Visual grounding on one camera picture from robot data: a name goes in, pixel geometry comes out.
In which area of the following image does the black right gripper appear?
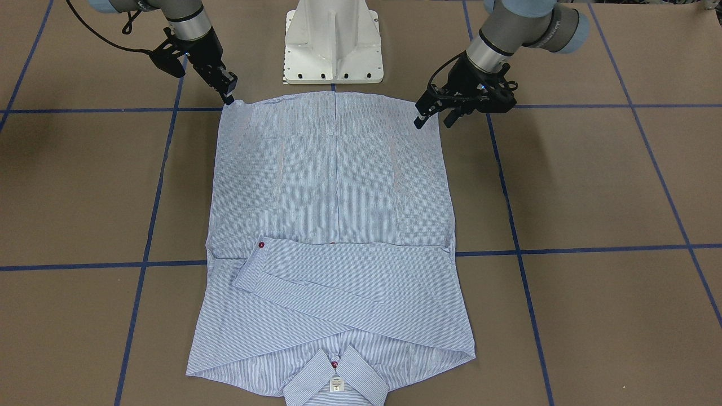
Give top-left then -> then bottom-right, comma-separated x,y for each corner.
150,28 -> 237,105

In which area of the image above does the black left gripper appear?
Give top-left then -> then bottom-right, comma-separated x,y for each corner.
413,52 -> 517,130

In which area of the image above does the blue striped button shirt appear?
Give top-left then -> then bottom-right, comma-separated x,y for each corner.
186,91 -> 476,405

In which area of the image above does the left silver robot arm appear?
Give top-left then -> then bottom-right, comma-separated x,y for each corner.
413,1 -> 590,129

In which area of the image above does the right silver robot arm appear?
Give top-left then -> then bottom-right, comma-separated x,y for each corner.
66,1 -> 238,105

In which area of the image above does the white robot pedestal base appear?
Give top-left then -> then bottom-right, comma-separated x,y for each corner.
283,1 -> 385,85

